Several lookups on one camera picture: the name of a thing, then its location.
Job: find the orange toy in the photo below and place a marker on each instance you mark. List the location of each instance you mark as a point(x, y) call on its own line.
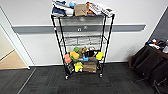
point(74, 55)

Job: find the green toy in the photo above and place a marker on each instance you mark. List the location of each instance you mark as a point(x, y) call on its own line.
point(76, 49)

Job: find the grey white striped flat package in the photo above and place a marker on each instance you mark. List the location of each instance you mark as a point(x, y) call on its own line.
point(60, 4)

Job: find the small white item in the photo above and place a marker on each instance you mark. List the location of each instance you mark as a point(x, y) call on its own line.
point(152, 42)

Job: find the black bag with white label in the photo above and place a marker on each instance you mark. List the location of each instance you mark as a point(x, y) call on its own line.
point(70, 68)

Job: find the orange packet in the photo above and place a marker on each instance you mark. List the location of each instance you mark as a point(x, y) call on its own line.
point(89, 8)

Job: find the small blue toy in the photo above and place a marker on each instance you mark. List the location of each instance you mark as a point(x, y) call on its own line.
point(85, 58)

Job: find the yellow toy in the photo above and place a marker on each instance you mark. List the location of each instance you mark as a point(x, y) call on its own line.
point(78, 66)

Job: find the black chair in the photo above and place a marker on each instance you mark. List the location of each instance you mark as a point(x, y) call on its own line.
point(150, 63)

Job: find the small grey wall socket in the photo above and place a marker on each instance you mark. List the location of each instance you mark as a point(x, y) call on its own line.
point(85, 27)
point(79, 29)

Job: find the brown cardboard packet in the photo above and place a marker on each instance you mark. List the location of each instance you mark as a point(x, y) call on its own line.
point(80, 10)

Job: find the brown plush toy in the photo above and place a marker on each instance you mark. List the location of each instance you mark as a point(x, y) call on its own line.
point(83, 50)

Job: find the yellow-green toy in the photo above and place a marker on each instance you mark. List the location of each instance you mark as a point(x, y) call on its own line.
point(99, 56)

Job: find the long grey wall band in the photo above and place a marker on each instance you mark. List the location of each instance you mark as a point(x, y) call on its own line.
point(40, 28)

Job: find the dark blue folded cloth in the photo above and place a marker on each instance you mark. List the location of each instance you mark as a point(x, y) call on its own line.
point(58, 12)

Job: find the light blue bottle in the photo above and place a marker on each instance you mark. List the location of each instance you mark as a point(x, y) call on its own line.
point(72, 4)

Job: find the salmon pink toy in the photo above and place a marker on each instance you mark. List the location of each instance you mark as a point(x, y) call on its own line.
point(67, 58)

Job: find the white door frame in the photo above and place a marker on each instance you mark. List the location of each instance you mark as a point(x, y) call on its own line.
point(18, 43)

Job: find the white round bowl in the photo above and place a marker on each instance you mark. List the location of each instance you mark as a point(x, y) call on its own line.
point(69, 12)

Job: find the white brown striped box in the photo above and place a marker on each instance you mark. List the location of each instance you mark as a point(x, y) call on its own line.
point(96, 8)

